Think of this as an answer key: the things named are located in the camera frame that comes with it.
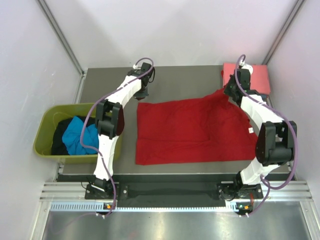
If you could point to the aluminium corner post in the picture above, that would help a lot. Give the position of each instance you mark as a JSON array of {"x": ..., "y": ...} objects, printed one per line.
[
  {"x": 60, "y": 35},
  {"x": 292, "y": 15}
]

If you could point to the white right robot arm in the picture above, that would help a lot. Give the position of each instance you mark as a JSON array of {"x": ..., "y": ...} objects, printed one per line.
[{"x": 275, "y": 142}]

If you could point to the right aluminium corner post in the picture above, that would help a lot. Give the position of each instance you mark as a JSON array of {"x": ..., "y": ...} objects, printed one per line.
[{"x": 292, "y": 15}]

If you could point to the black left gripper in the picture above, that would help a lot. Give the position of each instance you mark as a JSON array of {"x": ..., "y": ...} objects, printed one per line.
[{"x": 140, "y": 96}]

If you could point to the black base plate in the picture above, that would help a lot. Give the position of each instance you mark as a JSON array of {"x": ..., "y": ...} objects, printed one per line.
[{"x": 130, "y": 191}]

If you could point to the left aluminium corner post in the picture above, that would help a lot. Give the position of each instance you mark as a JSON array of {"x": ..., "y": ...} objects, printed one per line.
[{"x": 60, "y": 35}]

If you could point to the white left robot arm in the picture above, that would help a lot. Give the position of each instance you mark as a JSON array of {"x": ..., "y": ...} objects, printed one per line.
[{"x": 110, "y": 122}]

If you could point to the cyan t shirt in bin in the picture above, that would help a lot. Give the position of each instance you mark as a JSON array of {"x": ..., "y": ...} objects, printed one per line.
[{"x": 71, "y": 136}]

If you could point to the black t shirt in bin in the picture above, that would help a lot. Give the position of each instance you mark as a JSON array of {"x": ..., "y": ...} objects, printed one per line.
[{"x": 58, "y": 148}]

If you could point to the folded pink t shirt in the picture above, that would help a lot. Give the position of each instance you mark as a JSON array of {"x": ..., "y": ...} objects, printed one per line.
[{"x": 259, "y": 79}]

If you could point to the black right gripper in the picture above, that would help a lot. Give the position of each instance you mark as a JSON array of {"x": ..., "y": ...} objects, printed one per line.
[{"x": 226, "y": 90}]

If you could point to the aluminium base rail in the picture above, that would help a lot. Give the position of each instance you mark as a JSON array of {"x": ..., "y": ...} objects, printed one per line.
[{"x": 68, "y": 193}]

